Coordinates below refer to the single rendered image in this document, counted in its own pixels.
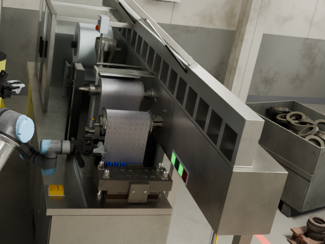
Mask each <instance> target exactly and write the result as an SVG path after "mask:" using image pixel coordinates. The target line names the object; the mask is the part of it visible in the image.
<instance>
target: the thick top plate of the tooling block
mask: <svg viewBox="0 0 325 244"><path fill-rule="evenodd" d="M97 167H98V166H94V172H93V177H94V180H95V183H96V186H97V189H98V190H109V191H129V189H130V183H149V191H171V189H172V185H173V181H172V179H171V177H170V175H169V174H168V177H167V178H168V179H167V180H163V179H162V178H161V176H162V174H163V172H164V171H165V170H166V169H165V168H162V169H163V170H162V171H157V170H156V168H157V167H143V168H126V167H125V166H104V169H103V170H100V169H98V168H97ZM105 169H108V170H109V178H108V179H105V178H103V173H104V170H105Z"/></svg>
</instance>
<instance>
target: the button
mask: <svg viewBox="0 0 325 244"><path fill-rule="evenodd" d="M49 193H50V195H63V194H64V190H63V185H54V184H50V185H49Z"/></svg>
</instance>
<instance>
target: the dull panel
mask: <svg viewBox="0 0 325 244"><path fill-rule="evenodd" d="M147 142H153V144H154V145H155V147H156V148H155V154H154V158H153V164H152V167H157V166H158V164H159V163H160V162H162V163H163V158H164V151H163V150H162V148H161V146H160V145H159V143H158V142H157V140H156V138H155V137H154V135H153V134H152V132H151V134H150V136H149V137H148V138H147Z"/></svg>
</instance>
